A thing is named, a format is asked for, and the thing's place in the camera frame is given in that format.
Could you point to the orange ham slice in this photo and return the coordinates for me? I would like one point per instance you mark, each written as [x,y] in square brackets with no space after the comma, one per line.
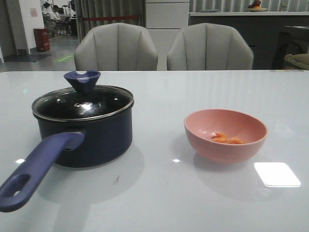
[220,137]
[236,140]

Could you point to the right grey upholstered chair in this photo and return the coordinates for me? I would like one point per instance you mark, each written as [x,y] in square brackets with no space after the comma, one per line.
[211,47]

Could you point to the dark blue saucepan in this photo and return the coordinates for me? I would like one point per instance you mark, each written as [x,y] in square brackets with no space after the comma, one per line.
[71,144]

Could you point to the grey curtain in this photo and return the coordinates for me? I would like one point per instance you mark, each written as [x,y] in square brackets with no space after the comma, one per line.
[106,8]

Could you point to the person in background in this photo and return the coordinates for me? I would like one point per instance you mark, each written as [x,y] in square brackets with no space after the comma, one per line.
[54,16]

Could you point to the white refrigerator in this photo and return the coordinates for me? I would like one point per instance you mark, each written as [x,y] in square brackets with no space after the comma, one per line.
[164,18]

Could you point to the grey upholstered chair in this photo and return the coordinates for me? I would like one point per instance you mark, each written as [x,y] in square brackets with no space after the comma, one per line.
[116,47]
[211,47]

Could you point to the beige sofa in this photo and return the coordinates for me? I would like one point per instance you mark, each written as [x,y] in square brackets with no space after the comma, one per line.
[297,62]

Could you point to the pink plastic bowl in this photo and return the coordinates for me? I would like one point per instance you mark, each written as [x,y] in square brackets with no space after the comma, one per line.
[201,125]

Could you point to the dark grey kitchen counter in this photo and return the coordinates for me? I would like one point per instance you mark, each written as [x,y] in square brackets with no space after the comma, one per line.
[271,35]

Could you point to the fruit plate on counter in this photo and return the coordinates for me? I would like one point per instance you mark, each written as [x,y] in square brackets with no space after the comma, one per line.
[256,7]

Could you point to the glass lid blue knob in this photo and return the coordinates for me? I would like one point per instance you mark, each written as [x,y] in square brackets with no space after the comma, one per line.
[84,100]

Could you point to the red barrier belt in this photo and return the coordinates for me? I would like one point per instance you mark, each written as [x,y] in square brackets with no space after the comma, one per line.
[128,17]

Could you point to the left grey upholstered chair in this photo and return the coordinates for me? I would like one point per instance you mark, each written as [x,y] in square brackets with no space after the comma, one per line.
[116,47]

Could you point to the red trash bin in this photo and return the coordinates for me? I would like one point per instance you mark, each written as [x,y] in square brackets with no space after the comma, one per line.
[41,39]

